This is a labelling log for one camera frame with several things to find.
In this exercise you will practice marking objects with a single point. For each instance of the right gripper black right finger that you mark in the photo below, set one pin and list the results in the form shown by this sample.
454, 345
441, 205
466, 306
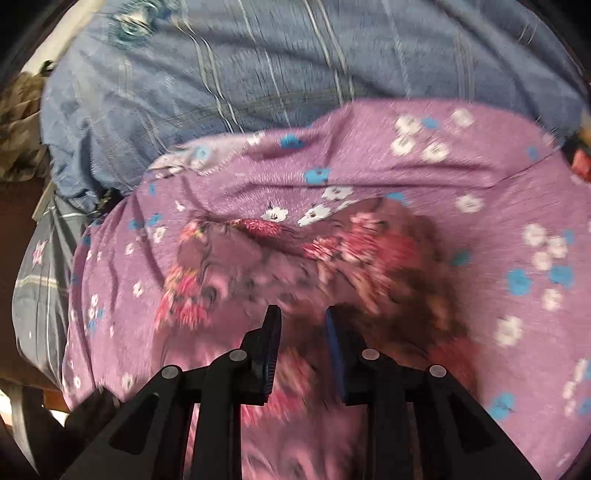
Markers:
421, 424

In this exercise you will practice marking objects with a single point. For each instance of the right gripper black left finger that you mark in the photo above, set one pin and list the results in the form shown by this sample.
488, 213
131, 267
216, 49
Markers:
186, 424

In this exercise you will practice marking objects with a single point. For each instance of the maroon pink floral garment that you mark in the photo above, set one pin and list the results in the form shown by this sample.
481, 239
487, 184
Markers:
381, 263

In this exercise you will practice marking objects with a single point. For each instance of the grey star pillow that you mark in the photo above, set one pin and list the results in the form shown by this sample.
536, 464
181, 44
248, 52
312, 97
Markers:
40, 297

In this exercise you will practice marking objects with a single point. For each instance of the purple floral bedsheet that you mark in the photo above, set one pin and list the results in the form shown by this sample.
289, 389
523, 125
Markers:
513, 220

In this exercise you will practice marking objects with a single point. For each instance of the brown bed headboard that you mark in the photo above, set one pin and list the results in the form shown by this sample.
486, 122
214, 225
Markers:
18, 201

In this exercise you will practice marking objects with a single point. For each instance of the brown camouflage cloth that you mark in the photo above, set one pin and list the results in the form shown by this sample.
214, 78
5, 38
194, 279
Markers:
23, 155

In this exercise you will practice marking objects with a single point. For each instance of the blue plaid quilt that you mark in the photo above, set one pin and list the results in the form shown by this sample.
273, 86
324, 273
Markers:
144, 76

